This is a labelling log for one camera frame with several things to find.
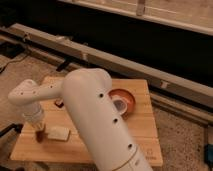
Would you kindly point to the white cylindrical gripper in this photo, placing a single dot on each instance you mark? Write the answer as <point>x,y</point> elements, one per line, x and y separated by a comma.
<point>35,119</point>

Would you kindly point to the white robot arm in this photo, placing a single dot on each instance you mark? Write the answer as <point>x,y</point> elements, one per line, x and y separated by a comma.
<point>85,94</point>

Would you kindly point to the white sponge block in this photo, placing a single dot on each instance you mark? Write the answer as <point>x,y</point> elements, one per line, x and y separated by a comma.
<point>58,133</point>

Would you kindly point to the dark brown small block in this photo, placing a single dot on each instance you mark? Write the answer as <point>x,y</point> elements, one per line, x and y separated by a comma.
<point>59,103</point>

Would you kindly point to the orange bowl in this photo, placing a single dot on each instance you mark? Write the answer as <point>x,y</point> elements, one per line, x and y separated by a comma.
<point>127,97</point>

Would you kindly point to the white cup in bowl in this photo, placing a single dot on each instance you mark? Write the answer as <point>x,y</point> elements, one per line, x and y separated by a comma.
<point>121,106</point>

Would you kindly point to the black box on floor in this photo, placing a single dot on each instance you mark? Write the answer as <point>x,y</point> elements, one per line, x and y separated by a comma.
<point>11,50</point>

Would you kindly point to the wooden board table top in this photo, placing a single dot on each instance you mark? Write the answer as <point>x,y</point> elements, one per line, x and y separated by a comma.
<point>141,124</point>

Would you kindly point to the blue object at right edge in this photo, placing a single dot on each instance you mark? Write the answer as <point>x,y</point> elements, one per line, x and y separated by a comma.
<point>208,154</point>

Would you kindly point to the black clamp handle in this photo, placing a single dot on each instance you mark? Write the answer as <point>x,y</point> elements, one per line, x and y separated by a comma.
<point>16,127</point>

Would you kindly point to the long metal rail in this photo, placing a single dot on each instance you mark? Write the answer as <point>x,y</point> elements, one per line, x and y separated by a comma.
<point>191,90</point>

